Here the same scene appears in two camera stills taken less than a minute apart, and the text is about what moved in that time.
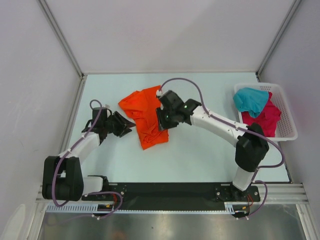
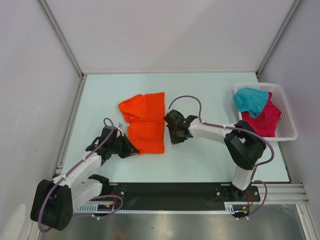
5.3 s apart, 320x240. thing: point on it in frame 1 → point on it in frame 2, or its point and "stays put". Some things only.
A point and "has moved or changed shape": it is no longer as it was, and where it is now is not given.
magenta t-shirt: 267,120 stays put
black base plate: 174,194 stays put
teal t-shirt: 252,100 stays put
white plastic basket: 285,129 stays put
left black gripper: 123,124 → 130,150
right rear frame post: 293,7 stays put
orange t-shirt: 142,105 has moved or changed shape
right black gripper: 163,124 → 173,139
